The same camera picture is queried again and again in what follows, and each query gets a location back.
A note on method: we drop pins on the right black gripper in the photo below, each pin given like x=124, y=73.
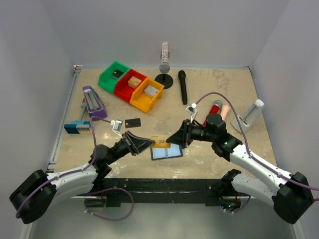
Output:
x=184, y=136

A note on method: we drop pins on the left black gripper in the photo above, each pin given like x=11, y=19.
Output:
x=135, y=145

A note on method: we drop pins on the blue leather card holder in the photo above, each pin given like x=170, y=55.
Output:
x=174, y=151

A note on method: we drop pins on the gold credit card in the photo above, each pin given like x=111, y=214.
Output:
x=160, y=141

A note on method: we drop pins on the black credit card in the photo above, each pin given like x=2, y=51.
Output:
x=130, y=123

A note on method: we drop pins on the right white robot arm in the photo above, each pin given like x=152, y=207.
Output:
x=289, y=194

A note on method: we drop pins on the card stack in yellow bin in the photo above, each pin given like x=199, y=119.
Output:
x=150, y=91

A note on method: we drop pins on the card stack in red bin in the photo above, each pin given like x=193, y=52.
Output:
x=134, y=82

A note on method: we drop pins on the card stack in green bin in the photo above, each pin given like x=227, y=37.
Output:
x=117, y=74

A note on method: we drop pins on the yellow plastic bin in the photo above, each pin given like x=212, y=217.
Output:
x=142, y=101

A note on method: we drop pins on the red glitter microphone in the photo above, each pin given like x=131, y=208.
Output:
x=217, y=104

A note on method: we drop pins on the purple metronome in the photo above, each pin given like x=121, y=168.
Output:
x=95, y=105

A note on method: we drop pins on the blue grey block tool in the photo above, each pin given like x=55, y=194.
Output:
x=79, y=126

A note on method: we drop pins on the red plastic bin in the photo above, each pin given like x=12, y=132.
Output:
x=122, y=88

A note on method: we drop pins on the black round microphone stand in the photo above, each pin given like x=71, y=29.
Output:
x=165, y=79

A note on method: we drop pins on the black handheld microphone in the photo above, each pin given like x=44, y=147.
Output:
x=182, y=78

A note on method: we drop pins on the green plastic bin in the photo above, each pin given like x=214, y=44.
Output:
x=110, y=76

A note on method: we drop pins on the glitter microphone on stand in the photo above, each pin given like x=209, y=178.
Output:
x=164, y=57

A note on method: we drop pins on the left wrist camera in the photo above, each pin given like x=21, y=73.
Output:
x=116, y=127

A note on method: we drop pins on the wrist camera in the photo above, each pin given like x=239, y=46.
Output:
x=116, y=127
x=193, y=111

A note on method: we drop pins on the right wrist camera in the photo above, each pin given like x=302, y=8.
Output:
x=193, y=111

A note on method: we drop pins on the aluminium frame rail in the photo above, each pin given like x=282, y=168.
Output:
x=54, y=154

